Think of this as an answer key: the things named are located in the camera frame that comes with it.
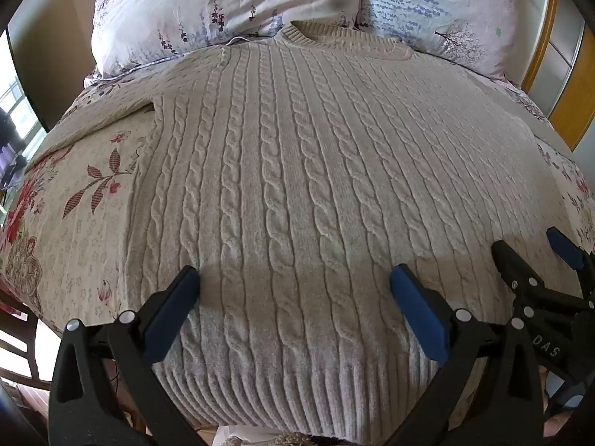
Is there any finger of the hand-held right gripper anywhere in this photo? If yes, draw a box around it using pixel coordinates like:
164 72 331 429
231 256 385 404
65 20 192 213
491 240 587 311
546 226 595 299

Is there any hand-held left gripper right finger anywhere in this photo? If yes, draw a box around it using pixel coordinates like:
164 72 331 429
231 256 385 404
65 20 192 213
389 264 546 446

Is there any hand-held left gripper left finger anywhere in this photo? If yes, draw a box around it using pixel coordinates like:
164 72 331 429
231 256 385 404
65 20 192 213
48 265 206 446

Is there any cream cable knit sweater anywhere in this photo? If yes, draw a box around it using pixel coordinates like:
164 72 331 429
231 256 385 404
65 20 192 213
28 20 587 442

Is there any floral bed sheet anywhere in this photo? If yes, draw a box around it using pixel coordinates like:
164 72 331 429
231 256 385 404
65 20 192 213
0 58 595 430

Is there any wooden chair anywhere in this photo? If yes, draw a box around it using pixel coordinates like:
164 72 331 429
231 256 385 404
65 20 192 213
0 283 142 433

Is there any window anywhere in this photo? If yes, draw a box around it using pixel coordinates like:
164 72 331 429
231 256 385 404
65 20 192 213
0 77 44 149

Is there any floral pillow with green star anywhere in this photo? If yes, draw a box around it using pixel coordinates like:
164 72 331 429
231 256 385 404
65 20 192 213
356 0 533 83

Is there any floral pillow with purple sprigs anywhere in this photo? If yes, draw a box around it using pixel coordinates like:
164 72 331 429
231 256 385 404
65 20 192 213
90 0 369 81

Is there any yellow wooden wardrobe frame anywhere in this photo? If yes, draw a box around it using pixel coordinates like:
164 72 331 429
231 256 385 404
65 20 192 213
521 0 595 152

